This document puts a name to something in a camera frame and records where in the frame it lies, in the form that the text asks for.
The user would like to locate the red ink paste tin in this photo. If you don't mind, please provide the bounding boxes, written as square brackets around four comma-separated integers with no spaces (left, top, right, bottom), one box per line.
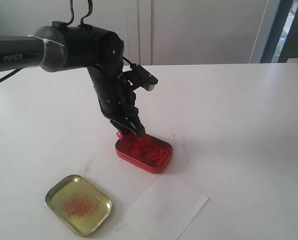
[115,133,173,174]

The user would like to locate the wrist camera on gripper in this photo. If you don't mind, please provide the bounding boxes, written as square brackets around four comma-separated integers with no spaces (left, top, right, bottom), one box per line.
[123,63,158,92]

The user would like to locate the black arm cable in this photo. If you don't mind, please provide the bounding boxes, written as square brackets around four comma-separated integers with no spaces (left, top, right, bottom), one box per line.
[68,0,94,27]

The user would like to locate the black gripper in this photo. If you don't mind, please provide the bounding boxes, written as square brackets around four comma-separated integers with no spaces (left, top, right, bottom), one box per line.
[87,63,146,137]

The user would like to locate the white paper sheet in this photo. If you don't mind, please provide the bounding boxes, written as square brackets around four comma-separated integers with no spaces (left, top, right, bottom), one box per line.
[124,175,208,240]

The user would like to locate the dark window frame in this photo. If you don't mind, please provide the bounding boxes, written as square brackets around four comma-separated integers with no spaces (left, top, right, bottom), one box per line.
[260,0,298,63]

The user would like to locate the white zip tie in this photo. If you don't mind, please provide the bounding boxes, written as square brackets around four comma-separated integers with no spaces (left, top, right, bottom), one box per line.
[28,35,65,68]

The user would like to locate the gold metal tin lid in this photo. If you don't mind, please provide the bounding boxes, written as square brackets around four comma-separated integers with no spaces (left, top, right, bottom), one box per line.
[45,174,112,237]

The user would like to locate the red rubber stamp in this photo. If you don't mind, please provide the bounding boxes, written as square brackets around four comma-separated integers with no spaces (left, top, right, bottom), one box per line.
[116,130,125,140]

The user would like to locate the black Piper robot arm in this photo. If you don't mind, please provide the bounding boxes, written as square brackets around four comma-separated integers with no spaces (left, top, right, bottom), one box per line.
[0,21,145,137]

